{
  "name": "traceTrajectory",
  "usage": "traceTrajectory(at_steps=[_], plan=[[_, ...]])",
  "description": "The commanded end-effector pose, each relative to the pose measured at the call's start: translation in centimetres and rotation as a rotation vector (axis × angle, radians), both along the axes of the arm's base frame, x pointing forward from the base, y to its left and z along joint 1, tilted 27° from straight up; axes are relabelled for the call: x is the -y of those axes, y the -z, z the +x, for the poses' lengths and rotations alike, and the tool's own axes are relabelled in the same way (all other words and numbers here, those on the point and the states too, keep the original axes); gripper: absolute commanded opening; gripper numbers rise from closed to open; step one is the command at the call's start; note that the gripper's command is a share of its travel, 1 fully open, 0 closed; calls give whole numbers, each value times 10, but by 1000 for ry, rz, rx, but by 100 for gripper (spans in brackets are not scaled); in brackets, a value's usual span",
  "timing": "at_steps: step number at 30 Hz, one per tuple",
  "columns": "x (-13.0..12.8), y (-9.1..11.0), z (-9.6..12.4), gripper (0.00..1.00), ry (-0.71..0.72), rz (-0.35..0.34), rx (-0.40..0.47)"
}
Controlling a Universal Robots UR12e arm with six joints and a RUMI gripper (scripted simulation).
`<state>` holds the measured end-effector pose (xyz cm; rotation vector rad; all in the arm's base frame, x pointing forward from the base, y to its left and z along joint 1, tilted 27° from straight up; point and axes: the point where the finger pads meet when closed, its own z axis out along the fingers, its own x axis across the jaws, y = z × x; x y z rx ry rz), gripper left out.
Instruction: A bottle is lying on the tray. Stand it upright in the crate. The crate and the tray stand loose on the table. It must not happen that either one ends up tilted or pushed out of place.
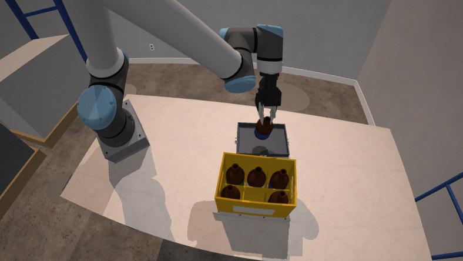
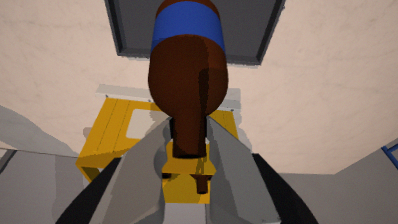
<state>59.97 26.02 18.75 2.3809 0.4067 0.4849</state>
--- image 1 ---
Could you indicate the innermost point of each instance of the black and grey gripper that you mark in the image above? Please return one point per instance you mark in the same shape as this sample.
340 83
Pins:
268 97

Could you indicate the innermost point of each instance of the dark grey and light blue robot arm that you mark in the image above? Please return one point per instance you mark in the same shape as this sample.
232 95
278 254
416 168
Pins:
227 55

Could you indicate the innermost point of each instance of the yellow crate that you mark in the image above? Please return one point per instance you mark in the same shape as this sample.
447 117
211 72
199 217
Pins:
248 206

